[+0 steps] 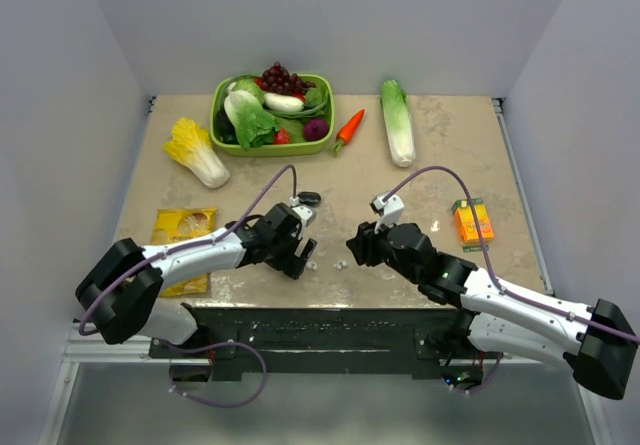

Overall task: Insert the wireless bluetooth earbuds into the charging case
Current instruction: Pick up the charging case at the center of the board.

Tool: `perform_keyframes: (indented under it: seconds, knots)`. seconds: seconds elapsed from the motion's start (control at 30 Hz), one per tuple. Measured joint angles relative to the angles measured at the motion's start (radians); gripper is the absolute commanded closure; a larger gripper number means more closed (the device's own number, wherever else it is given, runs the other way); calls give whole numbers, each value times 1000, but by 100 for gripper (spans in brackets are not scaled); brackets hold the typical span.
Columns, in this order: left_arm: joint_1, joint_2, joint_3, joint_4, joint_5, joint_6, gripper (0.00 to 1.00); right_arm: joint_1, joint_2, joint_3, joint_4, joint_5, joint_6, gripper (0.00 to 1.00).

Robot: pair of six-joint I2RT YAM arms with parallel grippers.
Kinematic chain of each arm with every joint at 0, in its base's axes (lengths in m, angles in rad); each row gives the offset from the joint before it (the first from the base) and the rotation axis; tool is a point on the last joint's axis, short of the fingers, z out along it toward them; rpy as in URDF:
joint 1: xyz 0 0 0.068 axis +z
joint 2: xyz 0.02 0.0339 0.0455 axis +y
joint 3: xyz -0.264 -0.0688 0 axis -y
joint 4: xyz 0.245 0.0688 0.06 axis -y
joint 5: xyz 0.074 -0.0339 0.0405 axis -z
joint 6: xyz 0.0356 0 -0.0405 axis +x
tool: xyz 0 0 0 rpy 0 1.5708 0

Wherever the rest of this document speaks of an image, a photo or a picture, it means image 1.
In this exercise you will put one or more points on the black earbud charging case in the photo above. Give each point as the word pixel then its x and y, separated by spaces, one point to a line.
pixel 310 199

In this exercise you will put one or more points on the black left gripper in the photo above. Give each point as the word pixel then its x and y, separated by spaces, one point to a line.
pixel 292 264

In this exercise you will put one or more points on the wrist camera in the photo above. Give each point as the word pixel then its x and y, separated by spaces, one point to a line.
pixel 389 211
pixel 306 214

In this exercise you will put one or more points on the yellow toy cabbage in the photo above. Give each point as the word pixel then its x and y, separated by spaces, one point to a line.
pixel 191 147

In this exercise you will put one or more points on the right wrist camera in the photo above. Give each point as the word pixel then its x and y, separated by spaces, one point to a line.
pixel 389 211

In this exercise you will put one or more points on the green white napa cabbage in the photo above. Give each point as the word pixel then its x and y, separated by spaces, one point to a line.
pixel 398 124

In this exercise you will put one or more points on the dark red toy grapes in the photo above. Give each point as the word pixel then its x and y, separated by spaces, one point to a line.
pixel 278 79

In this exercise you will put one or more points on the green toy lettuce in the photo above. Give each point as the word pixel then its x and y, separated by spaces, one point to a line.
pixel 254 126

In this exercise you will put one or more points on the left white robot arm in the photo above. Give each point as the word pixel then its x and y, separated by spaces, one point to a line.
pixel 121 295

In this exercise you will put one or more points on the orange sponge box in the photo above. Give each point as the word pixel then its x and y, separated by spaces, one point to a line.
pixel 472 223

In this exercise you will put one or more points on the yellow Lays chip bag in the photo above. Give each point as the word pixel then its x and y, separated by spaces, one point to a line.
pixel 175 225

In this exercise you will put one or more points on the red toy strawberry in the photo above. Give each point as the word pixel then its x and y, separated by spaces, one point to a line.
pixel 281 137

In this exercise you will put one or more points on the white toy radish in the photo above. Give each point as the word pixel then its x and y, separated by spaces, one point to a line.
pixel 283 103

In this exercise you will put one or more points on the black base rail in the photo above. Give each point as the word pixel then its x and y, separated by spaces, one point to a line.
pixel 423 343

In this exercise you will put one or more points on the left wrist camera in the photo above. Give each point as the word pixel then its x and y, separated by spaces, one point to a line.
pixel 306 214

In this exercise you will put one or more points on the purple toy onion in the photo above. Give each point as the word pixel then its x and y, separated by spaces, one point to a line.
pixel 315 129

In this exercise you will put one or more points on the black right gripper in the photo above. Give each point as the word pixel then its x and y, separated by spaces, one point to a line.
pixel 363 244

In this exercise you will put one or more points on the green plastic basket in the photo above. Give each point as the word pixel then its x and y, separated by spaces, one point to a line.
pixel 278 150

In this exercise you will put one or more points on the orange toy carrot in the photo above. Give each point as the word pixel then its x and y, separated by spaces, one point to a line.
pixel 346 133

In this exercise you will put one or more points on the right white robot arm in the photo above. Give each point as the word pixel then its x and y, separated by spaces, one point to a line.
pixel 596 343

